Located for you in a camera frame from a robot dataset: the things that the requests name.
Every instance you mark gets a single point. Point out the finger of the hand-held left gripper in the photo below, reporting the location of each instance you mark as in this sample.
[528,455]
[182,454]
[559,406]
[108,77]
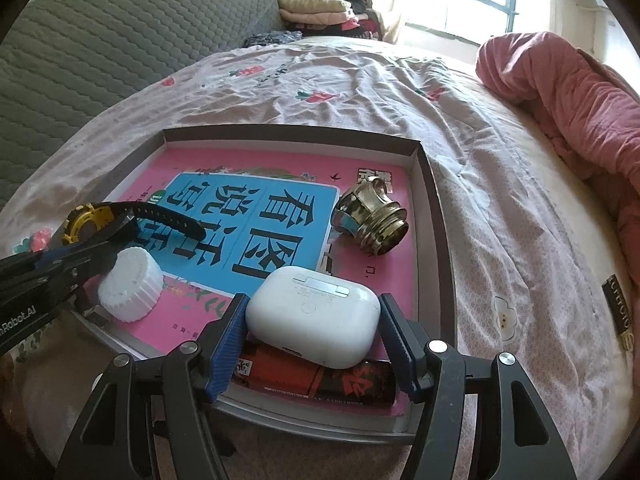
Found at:
[90,237]
[75,272]

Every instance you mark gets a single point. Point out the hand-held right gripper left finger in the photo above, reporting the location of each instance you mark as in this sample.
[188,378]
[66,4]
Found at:
[225,355]

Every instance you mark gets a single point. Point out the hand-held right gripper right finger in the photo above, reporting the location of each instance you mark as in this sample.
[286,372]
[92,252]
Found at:
[400,355]

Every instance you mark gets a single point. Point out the white ribbed bottle cap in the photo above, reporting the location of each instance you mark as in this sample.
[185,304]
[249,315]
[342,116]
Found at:
[131,287]

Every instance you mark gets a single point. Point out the red black small packet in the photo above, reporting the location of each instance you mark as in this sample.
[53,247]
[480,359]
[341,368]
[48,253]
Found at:
[350,385]

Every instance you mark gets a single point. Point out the yellow black wrist watch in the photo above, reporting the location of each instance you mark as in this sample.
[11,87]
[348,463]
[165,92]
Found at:
[165,220]

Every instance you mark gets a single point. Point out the white earbuds case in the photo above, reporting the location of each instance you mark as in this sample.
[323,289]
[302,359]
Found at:
[312,315]

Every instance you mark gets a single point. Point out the grey cardboard box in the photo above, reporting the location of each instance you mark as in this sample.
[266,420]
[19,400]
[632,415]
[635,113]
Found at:
[435,240]

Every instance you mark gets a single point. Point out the brass threaded fitting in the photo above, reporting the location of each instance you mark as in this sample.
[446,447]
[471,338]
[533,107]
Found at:
[372,225]

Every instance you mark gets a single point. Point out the pink blue book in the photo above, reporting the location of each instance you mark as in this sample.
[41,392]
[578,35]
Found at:
[250,210]

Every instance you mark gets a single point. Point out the grey quilted headboard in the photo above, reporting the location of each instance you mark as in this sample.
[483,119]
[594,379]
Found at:
[110,40]

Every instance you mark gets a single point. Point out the black mattress label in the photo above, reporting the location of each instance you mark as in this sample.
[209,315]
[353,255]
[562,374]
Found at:
[619,315]

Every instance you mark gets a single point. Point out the dark patterned cloth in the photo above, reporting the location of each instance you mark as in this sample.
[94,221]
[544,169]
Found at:
[272,39]

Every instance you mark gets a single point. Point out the pink quilt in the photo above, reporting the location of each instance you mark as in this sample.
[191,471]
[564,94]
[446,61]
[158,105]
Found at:
[575,95]

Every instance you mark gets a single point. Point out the beige folded blanket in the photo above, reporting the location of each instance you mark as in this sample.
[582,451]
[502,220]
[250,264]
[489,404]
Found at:
[312,10]

